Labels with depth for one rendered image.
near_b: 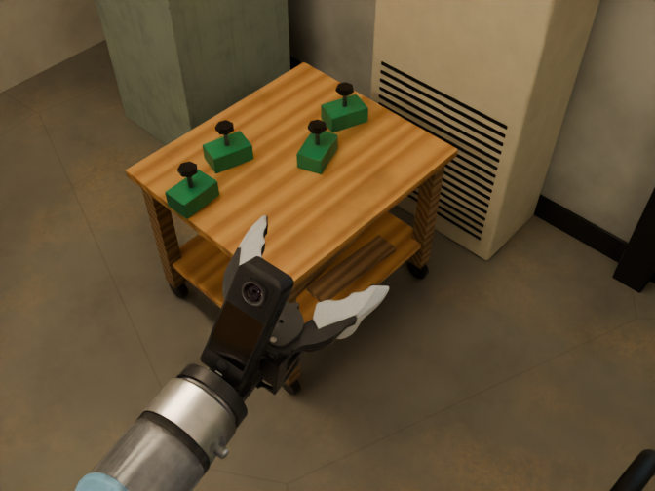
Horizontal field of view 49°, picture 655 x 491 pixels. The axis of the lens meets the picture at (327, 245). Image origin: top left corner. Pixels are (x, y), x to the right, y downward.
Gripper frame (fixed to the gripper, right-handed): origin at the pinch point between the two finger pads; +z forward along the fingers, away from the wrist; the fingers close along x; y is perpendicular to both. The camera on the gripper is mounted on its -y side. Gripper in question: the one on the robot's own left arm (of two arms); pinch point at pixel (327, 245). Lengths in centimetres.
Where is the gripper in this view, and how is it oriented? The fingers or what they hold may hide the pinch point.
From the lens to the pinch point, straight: 74.5
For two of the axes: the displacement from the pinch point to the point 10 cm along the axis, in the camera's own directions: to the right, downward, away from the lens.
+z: 5.3, -6.4, 5.6
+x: 8.4, 4.8, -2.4
